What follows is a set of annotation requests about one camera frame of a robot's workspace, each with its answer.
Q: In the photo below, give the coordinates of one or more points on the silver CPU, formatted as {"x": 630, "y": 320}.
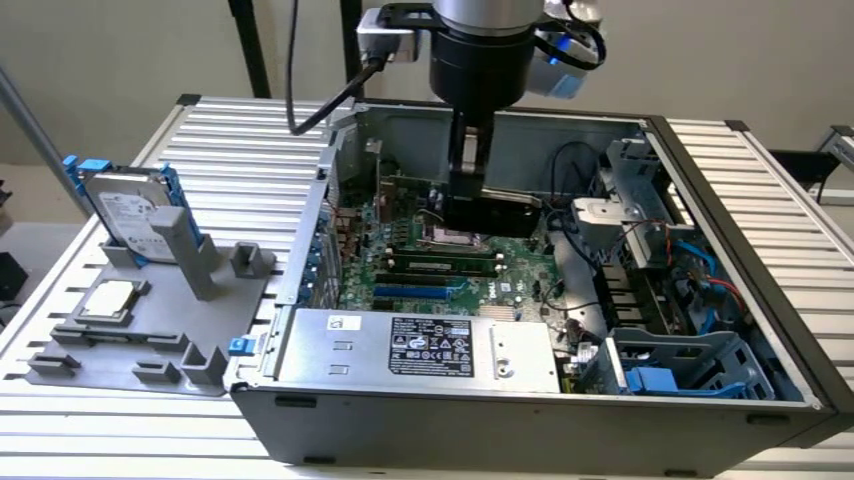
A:
{"x": 110, "y": 300}

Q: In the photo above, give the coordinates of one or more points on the silver chipset heatsink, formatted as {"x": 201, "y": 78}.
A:
{"x": 501, "y": 313}

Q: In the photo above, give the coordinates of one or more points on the aluminium profile frame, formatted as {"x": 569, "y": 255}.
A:
{"x": 837, "y": 145}

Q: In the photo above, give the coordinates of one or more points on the black table corner cap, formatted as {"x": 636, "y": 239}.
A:
{"x": 737, "y": 125}
{"x": 189, "y": 99}

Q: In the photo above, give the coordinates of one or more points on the silver power supply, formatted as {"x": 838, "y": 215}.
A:
{"x": 374, "y": 350}

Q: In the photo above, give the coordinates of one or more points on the metal disk bay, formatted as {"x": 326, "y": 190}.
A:
{"x": 634, "y": 220}

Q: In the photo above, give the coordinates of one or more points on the blue case latch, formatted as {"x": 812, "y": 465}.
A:
{"x": 242, "y": 346}

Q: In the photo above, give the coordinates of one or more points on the grey metal pole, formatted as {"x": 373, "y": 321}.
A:
{"x": 30, "y": 125}

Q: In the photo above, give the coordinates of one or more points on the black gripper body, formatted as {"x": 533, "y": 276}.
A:
{"x": 481, "y": 70}

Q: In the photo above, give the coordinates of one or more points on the grey drive cage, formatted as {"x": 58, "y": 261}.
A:
{"x": 708, "y": 365}

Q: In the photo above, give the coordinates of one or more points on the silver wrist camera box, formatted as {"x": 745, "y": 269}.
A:
{"x": 390, "y": 37}

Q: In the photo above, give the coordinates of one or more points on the blue expansion slot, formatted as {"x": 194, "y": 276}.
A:
{"x": 407, "y": 292}

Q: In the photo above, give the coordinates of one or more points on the grey parts rack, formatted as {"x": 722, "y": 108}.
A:
{"x": 221, "y": 310}

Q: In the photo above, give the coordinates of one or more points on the black expansion slot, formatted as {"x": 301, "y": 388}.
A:
{"x": 407, "y": 279}

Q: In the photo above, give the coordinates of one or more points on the CPU socket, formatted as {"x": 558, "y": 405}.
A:
{"x": 434, "y": 235}

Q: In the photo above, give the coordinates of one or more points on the black front fan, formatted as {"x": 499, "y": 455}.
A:
{"x": 628, "y": 300}

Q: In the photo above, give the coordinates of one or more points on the graphics card with black cooler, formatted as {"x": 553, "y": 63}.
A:
{"x": 510, "y": 212}

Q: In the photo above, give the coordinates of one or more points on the hard disk with blue bracket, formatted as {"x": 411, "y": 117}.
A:
{"x": 127, "y": 215}

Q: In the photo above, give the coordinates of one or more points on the green motherboard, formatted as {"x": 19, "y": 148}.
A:
{"x": 521, "y": 265}

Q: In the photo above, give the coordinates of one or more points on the black pole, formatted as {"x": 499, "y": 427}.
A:
{"x": 350, "y": 30}
{"x": 250, "y": 45}

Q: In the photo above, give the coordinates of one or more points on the green RAM stick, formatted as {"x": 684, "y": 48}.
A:
{"x": 441, "y": 262}

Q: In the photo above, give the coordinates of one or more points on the black open PC case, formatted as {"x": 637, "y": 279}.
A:
{"x": 534, "y": 425}

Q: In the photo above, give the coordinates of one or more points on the black box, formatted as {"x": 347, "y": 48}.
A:
{"x": 12, "y": 275}

